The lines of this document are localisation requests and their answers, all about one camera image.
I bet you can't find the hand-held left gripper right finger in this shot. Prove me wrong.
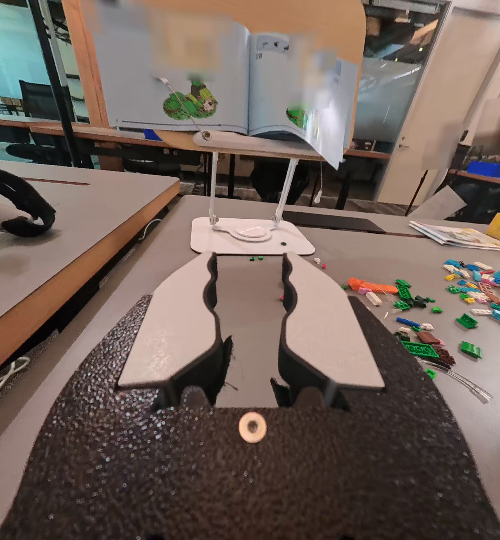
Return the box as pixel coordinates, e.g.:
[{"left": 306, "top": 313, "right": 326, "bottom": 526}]
[{"left": 270, "top": 251, "right": 386, "bottom": 409}]

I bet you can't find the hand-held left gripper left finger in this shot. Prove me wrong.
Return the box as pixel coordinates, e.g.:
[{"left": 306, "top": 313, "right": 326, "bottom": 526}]
[{"left": 118, "top": 251, "right": 234, "bottom": 408}]

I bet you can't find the orange lego brick separator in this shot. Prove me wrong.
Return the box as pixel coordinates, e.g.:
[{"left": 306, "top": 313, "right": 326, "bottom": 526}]
[{"left": 347, "top": 277, "right": 399, "bottom": 295}]

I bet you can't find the pile of green brown lego pieces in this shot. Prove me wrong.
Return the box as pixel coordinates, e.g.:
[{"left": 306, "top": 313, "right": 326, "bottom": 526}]
[{"left": 342, "top": 276, "right": 494, "bottom": 402}]

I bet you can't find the pile of blue yellow lego pieces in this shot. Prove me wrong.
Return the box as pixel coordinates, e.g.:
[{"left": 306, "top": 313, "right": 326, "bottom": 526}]
[{"left": 443, "top": 258, "right": 500, "bottom": 330}]

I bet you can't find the open lego instruction booklet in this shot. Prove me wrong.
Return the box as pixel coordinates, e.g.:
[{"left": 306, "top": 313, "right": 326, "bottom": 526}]
[{"left": 93, "top": 0, "right": 357, "bottom": 170}]

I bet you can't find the white and wooden book stand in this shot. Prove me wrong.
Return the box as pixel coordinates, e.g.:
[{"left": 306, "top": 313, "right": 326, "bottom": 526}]
[{"left": 147, "top": 0, "right": 367, "bottom": 257}]

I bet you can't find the black flat pad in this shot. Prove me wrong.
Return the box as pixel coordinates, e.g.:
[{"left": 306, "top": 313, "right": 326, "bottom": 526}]
[{"left": 282, "top": 210, "right": 386, "bottom": 234}]

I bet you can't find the grey table with wooden edge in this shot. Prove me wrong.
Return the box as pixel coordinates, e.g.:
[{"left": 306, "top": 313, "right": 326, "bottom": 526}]
[{"left": 0, "top": 159, "right": 181, "bottom": 383}]

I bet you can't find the colourful instruction leaflet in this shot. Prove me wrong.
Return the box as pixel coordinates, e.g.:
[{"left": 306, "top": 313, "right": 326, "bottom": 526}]
[{"left": 409, "top": 220, "right": 500, "bottom": 253}]

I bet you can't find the long wooden desk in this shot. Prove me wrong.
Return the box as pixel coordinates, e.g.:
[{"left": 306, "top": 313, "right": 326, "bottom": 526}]
[{"left": 0, "top": 117, "right": 392, "bottom": 212}]

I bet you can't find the blue plastic bin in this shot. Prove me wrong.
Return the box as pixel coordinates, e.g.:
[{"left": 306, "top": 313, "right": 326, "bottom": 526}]
[{"left": 469, "top": 160, "right": 500, "bottom": 181}]

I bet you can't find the black office chair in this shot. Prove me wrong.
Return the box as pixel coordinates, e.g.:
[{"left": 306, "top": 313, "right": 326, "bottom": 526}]
[{"left": 18, "top": 80, "right": 76, "bottom": 124}]

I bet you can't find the white door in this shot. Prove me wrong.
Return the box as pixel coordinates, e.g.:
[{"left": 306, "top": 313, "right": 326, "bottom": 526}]
[{"left": 377, "top": 8, "right": 500, "bottom": 206}]

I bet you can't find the black metal pole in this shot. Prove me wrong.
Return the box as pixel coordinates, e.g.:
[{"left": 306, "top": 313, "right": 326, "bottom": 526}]
[{"left": 28, "top": 0, "right": 84, "bottom": 168}]

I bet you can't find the white cable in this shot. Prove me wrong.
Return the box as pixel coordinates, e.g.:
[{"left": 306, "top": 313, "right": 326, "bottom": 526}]
[{"left": 0, "top": 356, "right": 31, "bottom": 408}]

